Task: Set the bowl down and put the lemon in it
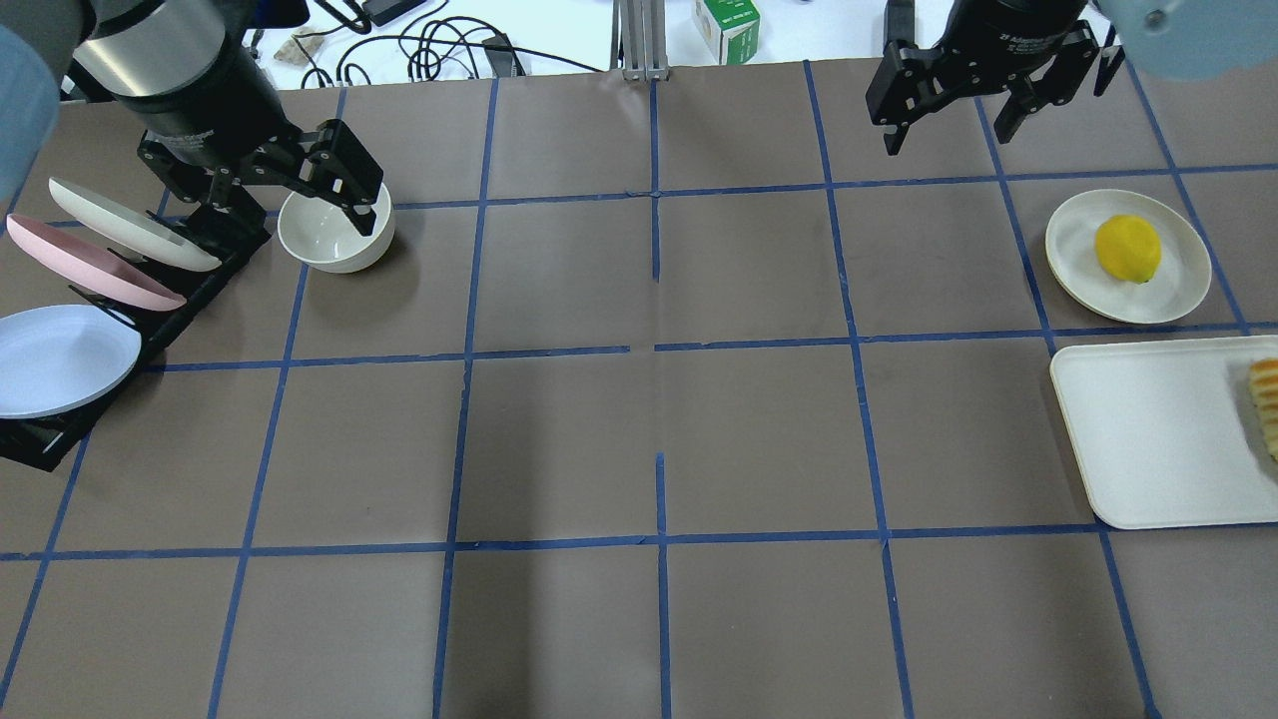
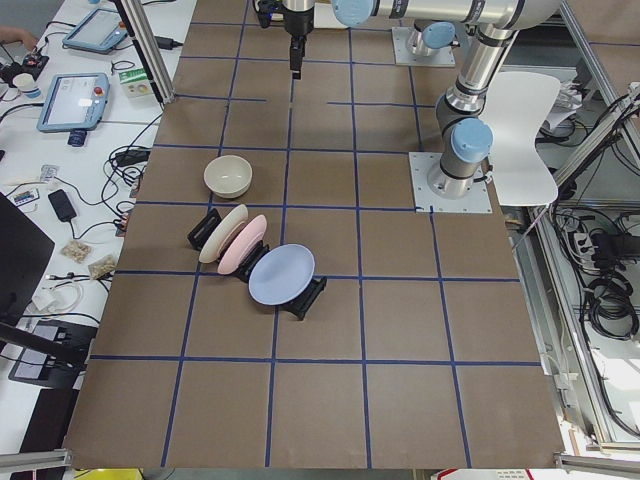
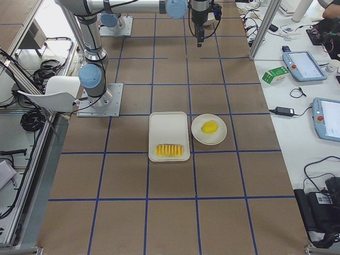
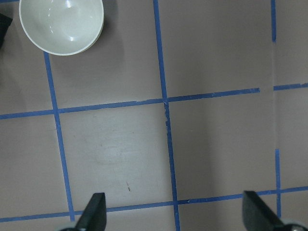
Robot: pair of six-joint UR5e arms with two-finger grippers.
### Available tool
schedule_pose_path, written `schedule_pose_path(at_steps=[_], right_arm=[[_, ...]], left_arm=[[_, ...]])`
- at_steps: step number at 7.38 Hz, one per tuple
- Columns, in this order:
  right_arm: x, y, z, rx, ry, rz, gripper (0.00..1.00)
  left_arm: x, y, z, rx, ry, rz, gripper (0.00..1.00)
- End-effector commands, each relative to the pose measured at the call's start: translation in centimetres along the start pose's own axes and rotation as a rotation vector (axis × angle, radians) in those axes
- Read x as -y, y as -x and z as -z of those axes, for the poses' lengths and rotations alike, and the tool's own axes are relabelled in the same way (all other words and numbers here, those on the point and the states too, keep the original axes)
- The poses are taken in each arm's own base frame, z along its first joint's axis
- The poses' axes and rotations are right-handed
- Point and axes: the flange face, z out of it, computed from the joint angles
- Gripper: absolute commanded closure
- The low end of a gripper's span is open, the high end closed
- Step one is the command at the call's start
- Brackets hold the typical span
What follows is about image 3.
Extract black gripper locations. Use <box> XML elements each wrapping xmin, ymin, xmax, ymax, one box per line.
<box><xmin>191</xmin><ymin>0</ymin><xmax>222</xmax><ymax>47</ymax></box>

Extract white bowl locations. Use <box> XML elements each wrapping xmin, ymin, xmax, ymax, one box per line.
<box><xmin>203</xmin><ymin>12</ymin><xmax>215</xmax><ymax>27</ymax></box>

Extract yellow lemon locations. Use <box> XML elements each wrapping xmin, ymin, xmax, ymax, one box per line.
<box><xmin>201</xmin><ymin>121</ymin><xmax>219</xmax><ymax>134</ymax></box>

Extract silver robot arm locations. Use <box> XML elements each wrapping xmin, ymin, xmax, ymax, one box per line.
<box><xmin>57</xmin><ymin>1</ymin><xmax>222</xmax><ymax>110</ymax></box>
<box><xmin>99</xmin><ymin>13</ymin><xmax>125</xmax><ymax>30</ymax></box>

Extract green white carton box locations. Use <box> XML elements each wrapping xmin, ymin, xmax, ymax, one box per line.
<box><xmin>262</xmin><ymin>66</ymin><xmax>289</xmax><ymax>84</ymax></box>

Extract cream rectangular tray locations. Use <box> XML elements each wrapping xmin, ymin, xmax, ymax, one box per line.
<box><xmin>148</xmin><ymin>112</ymin><xmax>190</xmax><ymax>162</ymax></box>

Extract blue teach pendant far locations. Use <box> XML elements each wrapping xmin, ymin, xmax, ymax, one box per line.
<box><xmin>282</xmin><ymin>51</ymin><xmax>327</xmax><ymax>82</ymax></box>

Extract blue teach pendant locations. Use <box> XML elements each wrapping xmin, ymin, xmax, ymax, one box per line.
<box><xmin>312</xmin><ymin>98</ymin><xmax>339</xmax><ymax>142</ymax></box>
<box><xmin>282</xmin><ymin>51</ymin><xmax>327</xmax><ymax>82</ymax></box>

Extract cream round plate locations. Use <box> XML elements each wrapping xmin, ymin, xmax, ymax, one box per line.
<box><xmin>191</xmin><ymin>114</ymin><xmax>227</xmax><ymax>145</ymax></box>

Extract black power adapter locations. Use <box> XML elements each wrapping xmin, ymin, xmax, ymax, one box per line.
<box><xmin>275</xmin><ymin>106</ymin><xmax>295</xmax><ymax>117</ymax></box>

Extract sliced yellow mango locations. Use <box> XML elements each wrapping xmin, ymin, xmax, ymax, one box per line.
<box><xmin>155</xmin><ymin>144</ymin><xmax>184</xmax><ymax>157</ymax></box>

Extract blue teach pendant near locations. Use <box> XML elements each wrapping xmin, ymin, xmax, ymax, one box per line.
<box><xmin>312</xmin><ymin>98</ymin><xmax>339</xmax><ymax>142</ymax></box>

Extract white plastic chair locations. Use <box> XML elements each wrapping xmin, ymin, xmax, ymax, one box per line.
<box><xmin>18</xmin><ymin>76</ymin><xmax>80</xmax><ymax>113</ymax></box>

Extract aluminium frame post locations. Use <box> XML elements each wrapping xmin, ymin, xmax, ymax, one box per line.
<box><xmin>249</xmin><ymin>0</ymin><xmax>281</xmax><ymax>60</ymax></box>

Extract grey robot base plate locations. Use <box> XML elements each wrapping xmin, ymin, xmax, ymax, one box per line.
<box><xmin>76</xmin><ymin>83</ymin><xmax>123</xmax><ymax>117</ymax></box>

